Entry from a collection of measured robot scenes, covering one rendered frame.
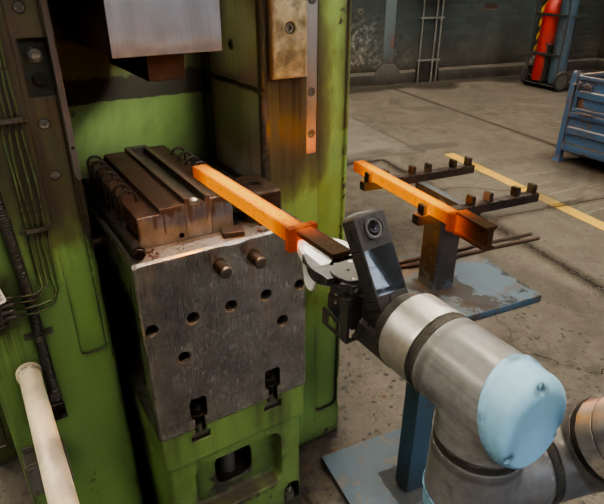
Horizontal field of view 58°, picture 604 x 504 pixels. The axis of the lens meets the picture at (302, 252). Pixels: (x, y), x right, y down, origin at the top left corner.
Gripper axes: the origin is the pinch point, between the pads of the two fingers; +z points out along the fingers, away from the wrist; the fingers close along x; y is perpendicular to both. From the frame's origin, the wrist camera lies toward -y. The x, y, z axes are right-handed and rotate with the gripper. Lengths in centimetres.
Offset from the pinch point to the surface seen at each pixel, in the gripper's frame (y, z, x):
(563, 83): 98, 391, 645
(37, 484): 74, 49, -41
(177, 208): 10.2, 41.5, -4.3
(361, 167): 9, 42, 41
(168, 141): 11, 90, 11
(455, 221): 9.1, 8.3, 37.6
